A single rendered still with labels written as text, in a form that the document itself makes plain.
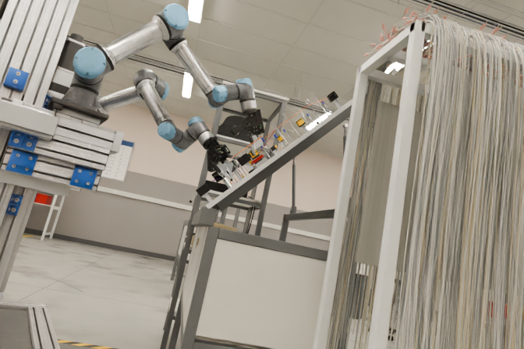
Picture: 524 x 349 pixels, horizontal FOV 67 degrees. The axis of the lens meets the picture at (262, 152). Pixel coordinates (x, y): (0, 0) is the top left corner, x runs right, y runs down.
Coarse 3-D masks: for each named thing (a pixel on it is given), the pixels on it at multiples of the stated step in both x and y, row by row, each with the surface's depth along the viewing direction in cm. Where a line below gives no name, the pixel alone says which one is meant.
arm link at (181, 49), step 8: (168, 40) 184; (176, 40) 185; (184, 40) 187; (168, 48) 188; (176, 48) 186; (184, 48) 187; (184, 56) 187; (192, 56) 188; (184, 64) 189; (192, 64) 188; (200, 64) 190; (192, 72) 189; (200, 72) 189; (200, 80) 189; (208, 80) 190; (200, 88) 192; (208, 88) 190; (208, 96) 191; (216, 104) 191
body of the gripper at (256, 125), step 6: (246, 114) 187; (252, 114) 186; (258, 114) 185; (252, 120) 186; (258, 120) 185; (246, 126) 183; (252, 126) 184; (258, 126) 184; (252, 132) 184; (258, 132) 184
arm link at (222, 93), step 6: (234, 84) 184; (216, 90) 179; (222, 90) 179; (228, 90) 180; (234, 90) 181; (216, 96) 179; (222, 96) 179; (228, 96) 180; (234, 96) 182; (216, 102) 189; (222, 102) 186
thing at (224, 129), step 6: (228, 120) 290; (234, 120) 291; (240, 120) 292; (222, 126) 288; (228, 126) 290; (234, 126) 290; (222, 132) 287; (228, 132) 288; (240, 132) 290; (246, 132) 291; (234, 138) 289; (240, 138) 290; (246, 138) 291
